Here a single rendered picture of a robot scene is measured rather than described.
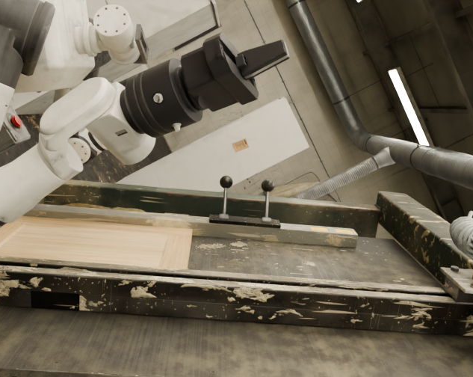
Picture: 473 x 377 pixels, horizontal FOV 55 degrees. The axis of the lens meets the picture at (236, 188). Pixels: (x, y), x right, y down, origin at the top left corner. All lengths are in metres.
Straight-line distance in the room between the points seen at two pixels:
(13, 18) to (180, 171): 4.20
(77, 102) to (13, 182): 0.14
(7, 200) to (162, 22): 2.79
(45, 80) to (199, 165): 4.01
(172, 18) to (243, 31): 5.96
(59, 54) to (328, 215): 1.01
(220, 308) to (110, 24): 0.56
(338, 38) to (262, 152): 5.03
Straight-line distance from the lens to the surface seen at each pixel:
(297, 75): 9.28
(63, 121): 0.63
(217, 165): 4.82
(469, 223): 1.01
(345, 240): 1.33
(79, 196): 1.55
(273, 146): 4.81
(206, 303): 0.87
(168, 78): 0.59
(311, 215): 1.54
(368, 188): 9.70
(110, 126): 0.63
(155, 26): 3.39
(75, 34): 0.96
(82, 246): 1.15
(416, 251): 1.36
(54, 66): 0.87
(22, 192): 0.69
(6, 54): 0.74
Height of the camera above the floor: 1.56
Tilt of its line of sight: 5 degrees down
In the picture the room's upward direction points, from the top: 63 degrees clockwise
